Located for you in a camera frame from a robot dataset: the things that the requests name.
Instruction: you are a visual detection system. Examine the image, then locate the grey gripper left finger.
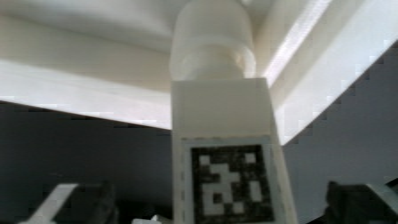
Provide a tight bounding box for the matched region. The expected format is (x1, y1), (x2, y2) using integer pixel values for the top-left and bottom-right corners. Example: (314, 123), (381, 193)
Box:
(17, 182), (118, 224)

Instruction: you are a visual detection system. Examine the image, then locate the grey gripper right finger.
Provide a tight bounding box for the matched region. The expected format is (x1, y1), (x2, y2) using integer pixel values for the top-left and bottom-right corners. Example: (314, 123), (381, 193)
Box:
(323, 178), (398, 224)

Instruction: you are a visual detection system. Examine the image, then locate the white leg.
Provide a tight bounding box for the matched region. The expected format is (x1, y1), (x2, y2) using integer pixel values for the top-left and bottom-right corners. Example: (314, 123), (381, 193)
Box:
(170, 0), (298, 224)

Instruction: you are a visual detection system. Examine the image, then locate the white square tabletop part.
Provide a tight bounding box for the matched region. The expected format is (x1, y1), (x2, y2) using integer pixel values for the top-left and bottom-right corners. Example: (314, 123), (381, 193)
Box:
(0, 0), (398, 140)

